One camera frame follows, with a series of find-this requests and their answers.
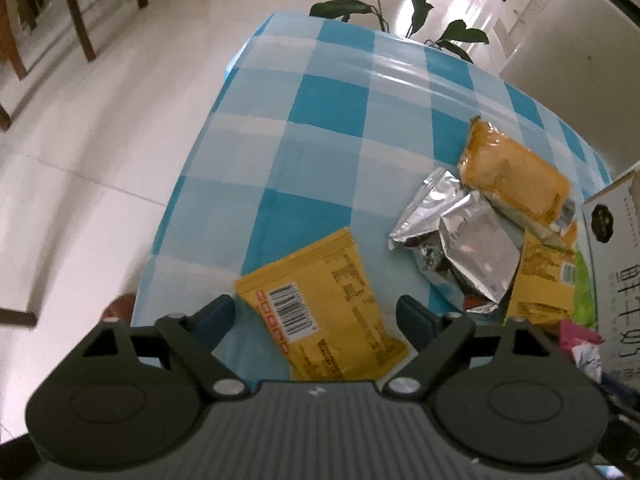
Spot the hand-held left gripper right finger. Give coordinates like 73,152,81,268
381,294,558,403

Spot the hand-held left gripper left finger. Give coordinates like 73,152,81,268
75,294,251,402

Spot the yellow barcode snack packet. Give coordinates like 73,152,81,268
234,226,411,382

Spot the large silver foil packet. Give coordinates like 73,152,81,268
439,191,523,313

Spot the small silver foil packet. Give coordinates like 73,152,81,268
389,167,473,261

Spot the yellow printed snack packet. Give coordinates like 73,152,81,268
504,220,578,331

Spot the pink snack packet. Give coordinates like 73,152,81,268
557,319,603,356

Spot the green snack packet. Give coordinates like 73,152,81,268
570,250,601,328

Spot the white crinkled snack packet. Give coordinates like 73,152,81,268
572,340,603,383

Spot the orange puffy snack packet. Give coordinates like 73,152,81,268
458,116,576,241

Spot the white printed cardboard box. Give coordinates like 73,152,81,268
582,170,640,386

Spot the brown wooden stool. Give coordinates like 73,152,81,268
100,294,137,322

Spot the dark wooden furniture base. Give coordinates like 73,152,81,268
0,306,37,329

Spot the blue checked tablecloth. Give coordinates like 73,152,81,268
131,9,613,386

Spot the green leafy plant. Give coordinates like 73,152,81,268
309,0,491,63

